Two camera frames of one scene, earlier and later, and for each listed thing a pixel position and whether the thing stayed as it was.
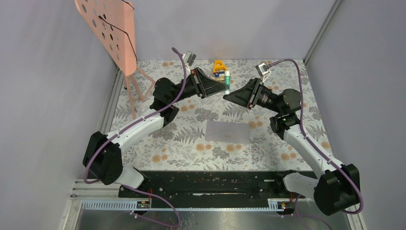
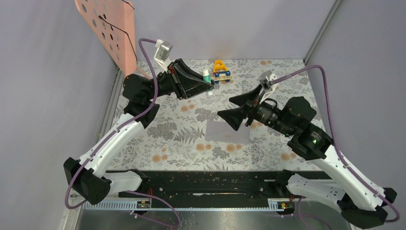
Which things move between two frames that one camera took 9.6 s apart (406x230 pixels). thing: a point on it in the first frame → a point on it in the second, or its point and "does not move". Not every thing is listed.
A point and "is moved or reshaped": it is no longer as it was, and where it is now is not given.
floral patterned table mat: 214,134 does not move
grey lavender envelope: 233,132 does not move
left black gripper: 208,86 → 187,83
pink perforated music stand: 113,22 does not move
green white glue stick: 227,80 is moved or reshaped
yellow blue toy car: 219,70 does not move
